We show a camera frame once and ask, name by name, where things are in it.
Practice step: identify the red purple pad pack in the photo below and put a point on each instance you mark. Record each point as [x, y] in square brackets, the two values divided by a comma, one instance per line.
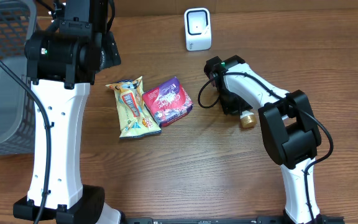
[168, 102]

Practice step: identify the yellow snack bag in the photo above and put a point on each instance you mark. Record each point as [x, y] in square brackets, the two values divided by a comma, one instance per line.
[135, 121]

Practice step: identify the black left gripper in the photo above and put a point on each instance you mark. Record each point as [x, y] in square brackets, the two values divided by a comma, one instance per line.
[110, 44]

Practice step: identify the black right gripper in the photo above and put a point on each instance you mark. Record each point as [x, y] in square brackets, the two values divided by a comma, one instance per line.
[227, 108]

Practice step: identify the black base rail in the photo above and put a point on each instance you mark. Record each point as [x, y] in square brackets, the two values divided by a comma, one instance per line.
[258, 220]

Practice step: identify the white tube gold cap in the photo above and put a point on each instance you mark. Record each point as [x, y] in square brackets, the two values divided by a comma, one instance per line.
[248, 119]

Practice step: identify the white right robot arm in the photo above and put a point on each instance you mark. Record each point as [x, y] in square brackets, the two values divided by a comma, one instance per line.
[289, 132]

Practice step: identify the dark grey plastic basket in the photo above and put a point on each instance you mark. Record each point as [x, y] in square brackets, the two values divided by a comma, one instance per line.
[17, 116]

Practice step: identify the white barcode scanner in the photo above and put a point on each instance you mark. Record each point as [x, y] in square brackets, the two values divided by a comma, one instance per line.
[198, 34]

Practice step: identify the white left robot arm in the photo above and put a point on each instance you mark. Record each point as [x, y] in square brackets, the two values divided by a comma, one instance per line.
[62, 62]

